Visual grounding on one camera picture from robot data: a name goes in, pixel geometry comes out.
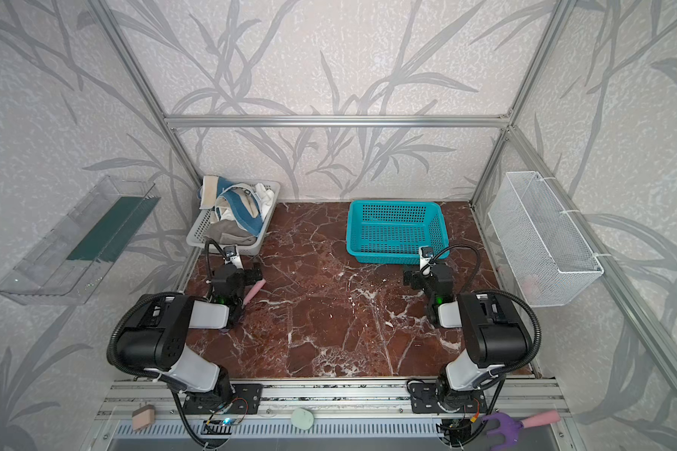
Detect blue beige Doraemon towel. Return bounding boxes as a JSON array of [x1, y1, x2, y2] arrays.
[[199, 176, 276, 237]]

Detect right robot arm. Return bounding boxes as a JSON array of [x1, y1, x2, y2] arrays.
[[402, 264, 542, 413]]

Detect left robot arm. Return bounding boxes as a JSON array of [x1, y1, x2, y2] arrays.
[[106, 263, 263, 409]]

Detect grey folded towel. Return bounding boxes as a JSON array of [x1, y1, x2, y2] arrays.
[[204, 220, 257, 246]]

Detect grey plastic basket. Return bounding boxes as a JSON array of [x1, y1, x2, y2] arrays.
[[186, 176, 280, 256]]

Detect teal plastic basket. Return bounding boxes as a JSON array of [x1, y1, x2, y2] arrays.
[[346, 200, 449, 265]]

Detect pale green round disc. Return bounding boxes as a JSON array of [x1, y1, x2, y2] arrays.
[[291, 408, 315, 431]]

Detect beige sponge block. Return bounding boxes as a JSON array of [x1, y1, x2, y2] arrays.
[[132, 405, 156, 431]]

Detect purple pink fork tool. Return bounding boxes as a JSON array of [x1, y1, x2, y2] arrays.
[[481, 410, 560, 451]]

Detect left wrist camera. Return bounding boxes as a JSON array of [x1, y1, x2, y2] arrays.
[[223, 244, 244, 270]]

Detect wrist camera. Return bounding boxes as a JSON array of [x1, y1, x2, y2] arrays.
[[419, 246, 434, 274], [223, 244, 244, 270]]

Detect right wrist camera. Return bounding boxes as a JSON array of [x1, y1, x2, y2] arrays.
[[419, 246, 434, 274]]

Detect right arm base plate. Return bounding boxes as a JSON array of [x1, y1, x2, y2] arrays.
[[406, 380, 488, 416]]

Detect white wire mesh basket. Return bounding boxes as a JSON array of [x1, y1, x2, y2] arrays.
[[488, 171, 604, 307]]

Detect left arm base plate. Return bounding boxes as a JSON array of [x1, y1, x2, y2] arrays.
[[182, 383, 263, 415]]

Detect aluminium rail frame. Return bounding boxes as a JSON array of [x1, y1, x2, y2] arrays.
[[82, 376, 585, 450]]

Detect clear acrylic wall shelf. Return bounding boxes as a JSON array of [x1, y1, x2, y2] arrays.
[[0, 176, 161, 306]]

